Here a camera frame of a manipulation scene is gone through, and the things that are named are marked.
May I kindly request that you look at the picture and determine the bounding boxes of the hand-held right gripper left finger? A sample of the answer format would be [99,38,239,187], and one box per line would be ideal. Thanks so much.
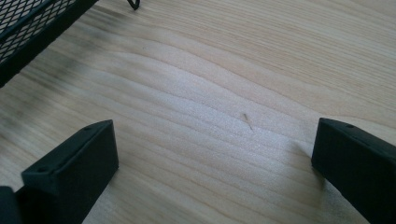
[15,119,120,224]

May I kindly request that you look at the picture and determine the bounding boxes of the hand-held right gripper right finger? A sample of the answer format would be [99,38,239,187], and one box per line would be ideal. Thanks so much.
[311,117,396,224]

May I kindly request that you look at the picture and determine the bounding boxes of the black metal mesh basket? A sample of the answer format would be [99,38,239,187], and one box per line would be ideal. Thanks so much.
[0,0,100,89]

